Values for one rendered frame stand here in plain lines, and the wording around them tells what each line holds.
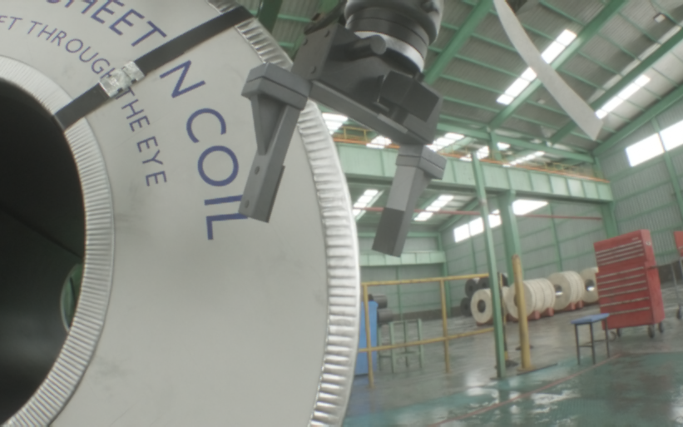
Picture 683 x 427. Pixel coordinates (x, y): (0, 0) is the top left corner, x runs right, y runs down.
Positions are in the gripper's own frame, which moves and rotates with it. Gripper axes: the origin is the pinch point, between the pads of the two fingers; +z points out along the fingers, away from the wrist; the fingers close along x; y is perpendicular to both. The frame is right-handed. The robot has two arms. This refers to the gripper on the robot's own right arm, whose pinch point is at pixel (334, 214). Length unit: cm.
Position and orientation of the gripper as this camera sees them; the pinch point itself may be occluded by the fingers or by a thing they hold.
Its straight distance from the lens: 30.8
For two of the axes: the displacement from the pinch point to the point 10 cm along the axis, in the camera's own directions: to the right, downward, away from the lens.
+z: -2.8, 9.6, -0.5
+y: 5.9, 1.3, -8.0
